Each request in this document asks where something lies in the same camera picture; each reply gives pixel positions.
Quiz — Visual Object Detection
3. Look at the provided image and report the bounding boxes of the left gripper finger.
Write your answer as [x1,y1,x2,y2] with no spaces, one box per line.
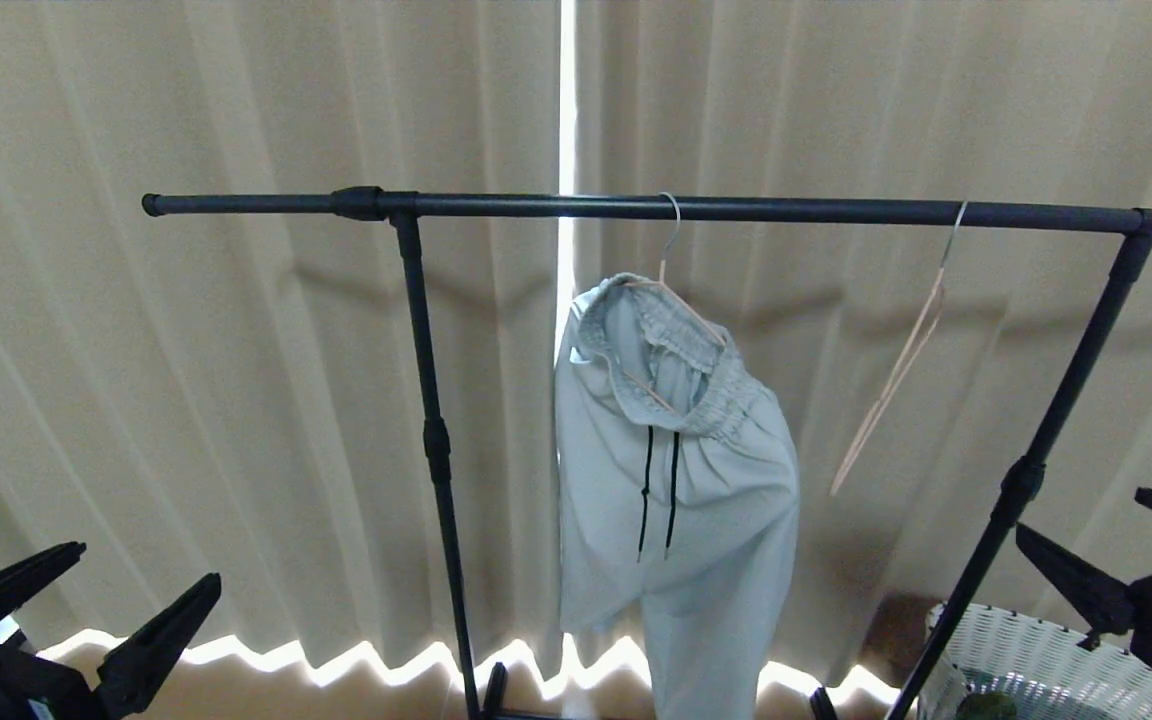
[0,542,87,641]
[94,572,223,720]

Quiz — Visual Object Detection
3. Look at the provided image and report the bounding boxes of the green garment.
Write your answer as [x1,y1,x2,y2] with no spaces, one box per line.
[956,692,1022,720]

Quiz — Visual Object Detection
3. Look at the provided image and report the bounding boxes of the pink clothes hanger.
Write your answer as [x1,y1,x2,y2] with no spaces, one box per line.
[621,192,729,416]
[829,200,970,498]

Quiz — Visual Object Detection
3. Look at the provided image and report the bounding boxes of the pale grey shorts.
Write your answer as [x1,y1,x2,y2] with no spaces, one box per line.
[554,272,802,720]

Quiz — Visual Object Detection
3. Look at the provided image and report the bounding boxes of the white laundry basket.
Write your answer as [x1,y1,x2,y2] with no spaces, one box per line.
[921,602,1152,720]

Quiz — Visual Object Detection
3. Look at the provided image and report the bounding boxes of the black clothes rack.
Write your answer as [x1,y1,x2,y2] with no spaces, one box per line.
[141,185,1152,720]

